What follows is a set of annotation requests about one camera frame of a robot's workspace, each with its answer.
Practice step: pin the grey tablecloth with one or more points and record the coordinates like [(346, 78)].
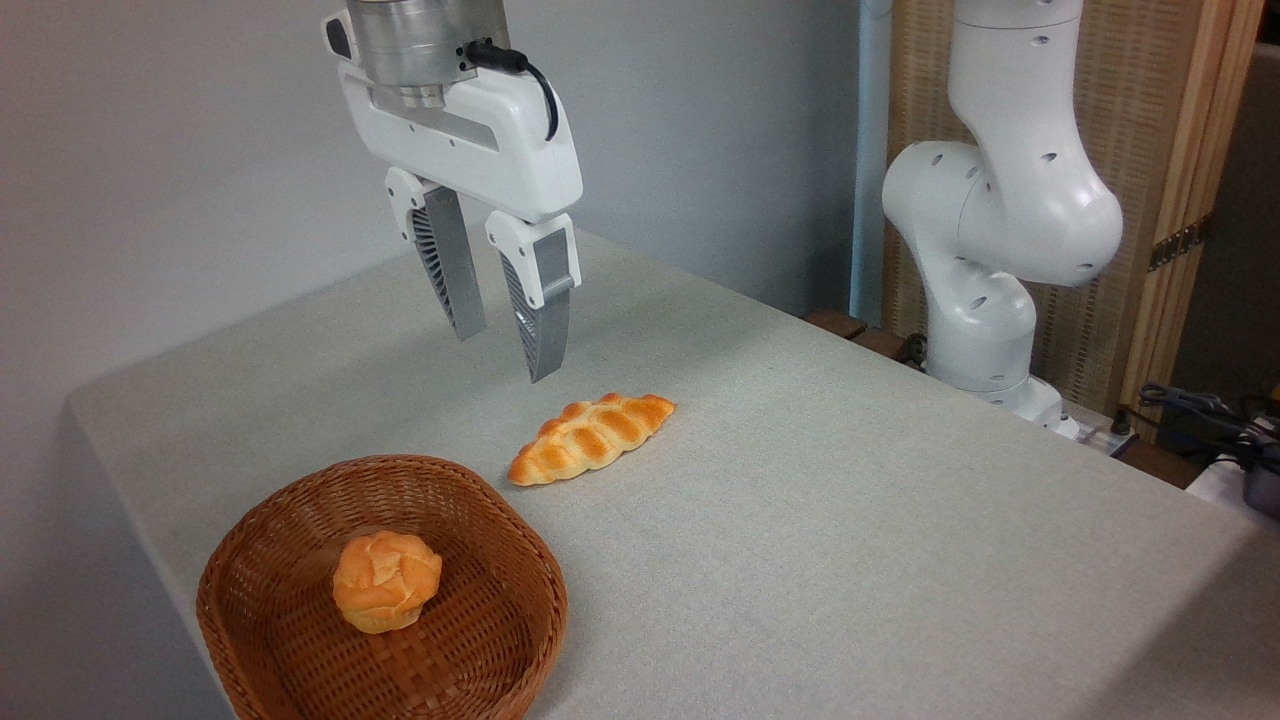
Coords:
[(800, 560)]

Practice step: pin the round orange bread roll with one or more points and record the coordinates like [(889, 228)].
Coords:
[(385, 580)]

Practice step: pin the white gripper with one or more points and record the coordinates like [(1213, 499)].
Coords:
[(500, 150)]

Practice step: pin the brown wooden furniture edge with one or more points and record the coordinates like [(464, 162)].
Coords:
[(850, 328)]

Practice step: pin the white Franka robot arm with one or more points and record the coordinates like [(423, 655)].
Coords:
[(1005, 200)]

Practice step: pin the white power strip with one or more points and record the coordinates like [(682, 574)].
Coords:
[(1100, 435)]

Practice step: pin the brown woven wicker basket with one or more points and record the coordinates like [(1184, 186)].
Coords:
[(290, 570)]

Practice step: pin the wooden folding screen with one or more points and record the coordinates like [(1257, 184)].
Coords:
[(1160, 110)]

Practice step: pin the long braided bread loaf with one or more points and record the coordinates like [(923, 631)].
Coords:
[(590, 435)]

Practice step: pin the metal screen hinge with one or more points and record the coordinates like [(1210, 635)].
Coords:
[(1180, 242)]

